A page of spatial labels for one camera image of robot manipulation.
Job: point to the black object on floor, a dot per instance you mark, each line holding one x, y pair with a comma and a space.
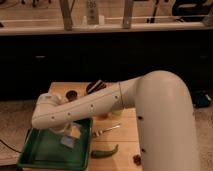
201, 99

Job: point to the green plastic tray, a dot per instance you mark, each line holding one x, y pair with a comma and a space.
43, 150

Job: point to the dark metal cup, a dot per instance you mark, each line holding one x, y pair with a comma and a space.
71, 95

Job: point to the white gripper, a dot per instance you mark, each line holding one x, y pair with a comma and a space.
64, 130

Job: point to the green chili pepper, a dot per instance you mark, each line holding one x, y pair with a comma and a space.
98, 154

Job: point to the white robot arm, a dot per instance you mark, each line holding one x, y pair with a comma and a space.
164, 114

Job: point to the metal fork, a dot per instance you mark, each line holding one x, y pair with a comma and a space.
100, 132

